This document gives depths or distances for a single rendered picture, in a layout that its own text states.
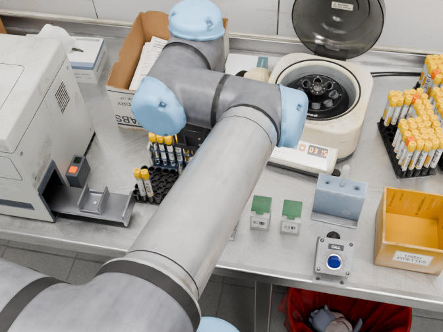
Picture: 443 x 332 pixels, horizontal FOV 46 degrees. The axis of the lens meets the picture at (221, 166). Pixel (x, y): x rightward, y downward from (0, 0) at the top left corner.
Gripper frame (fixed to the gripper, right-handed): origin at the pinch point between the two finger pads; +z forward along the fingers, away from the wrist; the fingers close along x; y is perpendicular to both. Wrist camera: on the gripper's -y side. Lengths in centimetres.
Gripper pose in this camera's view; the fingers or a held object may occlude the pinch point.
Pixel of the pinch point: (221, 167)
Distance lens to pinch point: 99.3
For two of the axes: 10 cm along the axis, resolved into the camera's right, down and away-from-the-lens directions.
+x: -2.4, 7.9, -5.7
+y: -9.7, -1.6, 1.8
